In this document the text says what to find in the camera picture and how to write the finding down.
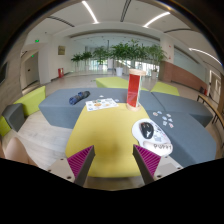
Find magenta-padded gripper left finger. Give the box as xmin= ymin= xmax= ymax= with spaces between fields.
xmin=46 ymin=144 xmax=96 ymax=188

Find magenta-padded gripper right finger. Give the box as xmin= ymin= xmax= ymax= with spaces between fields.
xmin=132 ymin=143 xmax=184 ymax=185

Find black computer mouse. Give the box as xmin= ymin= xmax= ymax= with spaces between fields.
xmin=139 ymin=121 xmax=155 ymax=140

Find white printed mouse pad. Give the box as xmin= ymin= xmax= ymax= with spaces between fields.
xmin=131 ymin=118 xmax=174 ymax=158

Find grey upholstered bench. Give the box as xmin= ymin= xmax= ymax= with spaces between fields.
xmin=38 ymin=87 xmax=166 ymax=130
xmin=146 ymin=110 xmax=218 ymax=168
xmin=150 ymin=91 xmax=214 ymax=128

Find group of small stickers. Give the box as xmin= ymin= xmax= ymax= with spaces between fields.
xmin=152 ymin=110 xmax=175 ymax=129

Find white printed sticker sheet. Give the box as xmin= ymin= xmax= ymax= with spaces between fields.
xmin=85 ymin=97 xmax=120 ymax=112

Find dark grey seat block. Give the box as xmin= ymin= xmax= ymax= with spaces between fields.
xmin=1 ymin=103 xmax=26 ymax=133

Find lime green upholstered bench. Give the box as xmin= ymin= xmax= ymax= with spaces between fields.
xmin=0 ymin=85 xmax=47 ymax=138
xmin=95 ymin=76 xmax=149 ymax=92
xmin=149 ymin=81 xmax=181 ymax=97

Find red panelled tower wooden ends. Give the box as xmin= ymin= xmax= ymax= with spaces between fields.
xmin=125 ymin=68 xmax=147 ymax=112

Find wooden slatted bench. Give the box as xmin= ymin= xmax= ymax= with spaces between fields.
xmin=196 ymin=93 xmax=224 ymax=129

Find beige door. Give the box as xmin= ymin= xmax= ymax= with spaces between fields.
xmin=23 ymin=52 xmax=40 ymax=87

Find group of potted plants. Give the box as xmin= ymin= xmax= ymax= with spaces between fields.
xmin=70 ymin=39 xmax=168 ymax=77

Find group of ceiling lights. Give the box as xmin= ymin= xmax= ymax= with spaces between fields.
xmin=81 ymin=0 xmax=223 ymax=66

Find black wall screen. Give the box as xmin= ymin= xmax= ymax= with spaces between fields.
xmin=0 ymin=61 xmax=8 ymax=86

